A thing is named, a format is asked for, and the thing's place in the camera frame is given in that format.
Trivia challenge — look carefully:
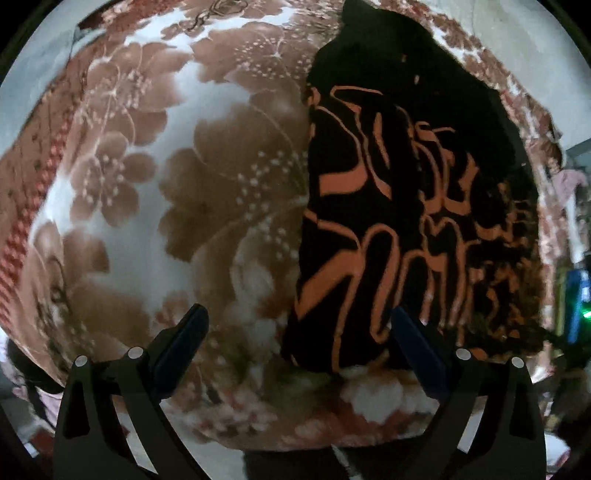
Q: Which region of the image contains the black hoodie with orange print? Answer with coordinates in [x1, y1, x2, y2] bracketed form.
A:
[281, 0, 561, 374]

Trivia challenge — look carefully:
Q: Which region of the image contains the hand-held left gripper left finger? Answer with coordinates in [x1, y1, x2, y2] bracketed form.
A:
[54, 303, 211, 480]

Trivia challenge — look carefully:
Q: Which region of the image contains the floral blanket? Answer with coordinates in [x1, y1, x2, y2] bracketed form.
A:
[0, 0, 568, 450]

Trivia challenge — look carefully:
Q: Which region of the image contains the pink cloth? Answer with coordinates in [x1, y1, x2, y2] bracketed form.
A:
[551, 168, 589, 204]

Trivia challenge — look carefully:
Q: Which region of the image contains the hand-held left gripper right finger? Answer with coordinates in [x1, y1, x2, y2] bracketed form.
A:
[390, 307, 548, 480]

